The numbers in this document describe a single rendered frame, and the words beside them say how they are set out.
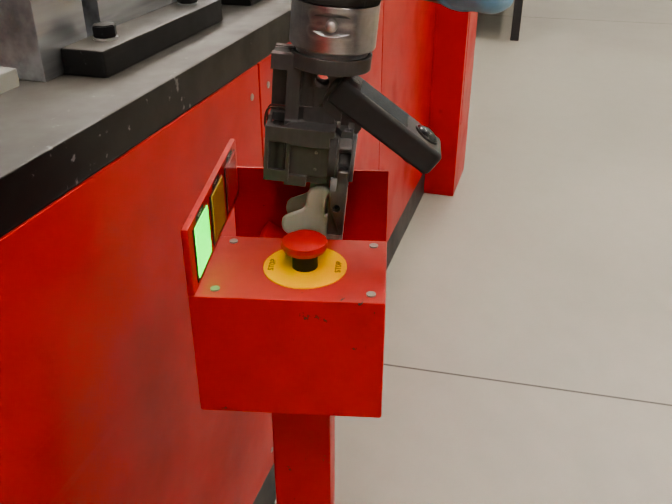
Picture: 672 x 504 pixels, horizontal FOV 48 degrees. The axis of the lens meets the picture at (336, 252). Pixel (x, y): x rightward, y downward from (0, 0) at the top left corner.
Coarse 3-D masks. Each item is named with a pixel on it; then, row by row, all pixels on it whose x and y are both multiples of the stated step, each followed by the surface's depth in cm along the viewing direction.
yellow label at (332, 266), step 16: (272, 256) 66; (288, 256) 66; (320, 256) 66; (336, 256) 66; (272, 272) 64; (288, 272) 64; (304, 272) 64; (320, 272) 64; (336, 272) 64; (304, 288) 62
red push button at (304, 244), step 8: (296, 232) 64; (304, 232) 64; (312, 232) 64; (288, 240) 63; (296, 240) 63; (304, 240) 63; (312, 240) 63; (320, 240) 63; (288, 248) 62; (296, 248) 62; (304, 248) 62; (312, 248) 62; (320, 248) 62; (296, 256) 62; (304, 256) 62; (312, 256) 62; (296, 264) 64; (304, 264) 63; (312, 264) 64
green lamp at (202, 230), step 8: (208, 216) 64; (200, 224) 61; (208, 224) 64; (200, 232) 61; (208, 232) 64; (200, 240) 61; (208, 240) 64; (200, 248) 61; (208, 248) 64; (200, 256) 61; (208, 256) 64; (200, 264) 61; (200, 272) 61
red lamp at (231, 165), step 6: (234, 156) 74; (228, 162) 71; (234, 162) 74; (228, 168) 71; (234, 168) 74; (228, 174) 71; (234, 174) 74; (228, 180) 71; (234, 180) 74; (228, 186) 71; (234, 186) 74; (228, 192) 71; (234, 192) 74; (228, 198) 72; (234, 198) 74; (228, 204) 72; (228, 210) 72
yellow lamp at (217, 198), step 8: (216, 192) 66; (216, 200) 66; (224, 200) 70; (216, 208) 67; (224, 208) 70; (216, 216) 67; (224, 216) 70; (216, 224) 67; (216, 232) 67; (216, 240) 67
